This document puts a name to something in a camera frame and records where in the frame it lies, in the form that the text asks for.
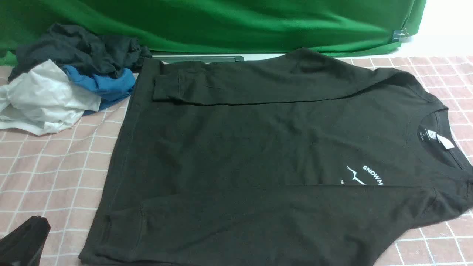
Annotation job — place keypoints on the green backdrop cloth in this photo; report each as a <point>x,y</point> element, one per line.
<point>332,27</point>

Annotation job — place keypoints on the crumpled blue garment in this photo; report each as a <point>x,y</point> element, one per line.
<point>102,90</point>

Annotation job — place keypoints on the crumpled black garment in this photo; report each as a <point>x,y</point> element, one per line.
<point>90,54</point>

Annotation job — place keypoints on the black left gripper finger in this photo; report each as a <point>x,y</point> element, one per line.
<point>24,245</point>

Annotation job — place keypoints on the crumpled white garment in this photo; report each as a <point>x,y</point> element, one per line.
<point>44,101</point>

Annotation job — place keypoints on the clear binder clip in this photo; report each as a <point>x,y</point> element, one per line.
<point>400,35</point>

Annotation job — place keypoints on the dark gray long-sleeved shirt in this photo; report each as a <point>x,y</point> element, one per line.
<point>298,160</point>

